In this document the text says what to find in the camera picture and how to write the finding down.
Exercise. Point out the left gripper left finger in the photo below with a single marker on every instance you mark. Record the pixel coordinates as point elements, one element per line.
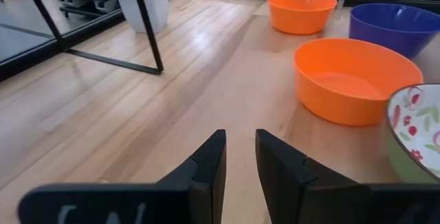
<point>206,189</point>

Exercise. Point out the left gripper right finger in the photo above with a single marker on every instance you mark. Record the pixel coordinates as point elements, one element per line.
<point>285,189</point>

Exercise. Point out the orange plastic mini bowl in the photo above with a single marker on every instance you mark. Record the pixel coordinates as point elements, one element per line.
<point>343,107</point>
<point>299,18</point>

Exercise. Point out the floral green mini bowl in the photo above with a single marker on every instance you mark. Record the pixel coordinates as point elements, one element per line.
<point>419,128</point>

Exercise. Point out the blue plastic mini bowl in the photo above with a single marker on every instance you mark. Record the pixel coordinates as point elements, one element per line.
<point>388,35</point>

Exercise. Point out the wooden shelf with black legs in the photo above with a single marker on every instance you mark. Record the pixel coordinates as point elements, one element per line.
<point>145,21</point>

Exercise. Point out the green plant in white pot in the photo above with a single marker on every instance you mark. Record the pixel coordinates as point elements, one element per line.
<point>156,11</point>

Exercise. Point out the black aluminium table frame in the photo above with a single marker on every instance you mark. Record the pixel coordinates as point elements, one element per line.
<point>20,62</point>

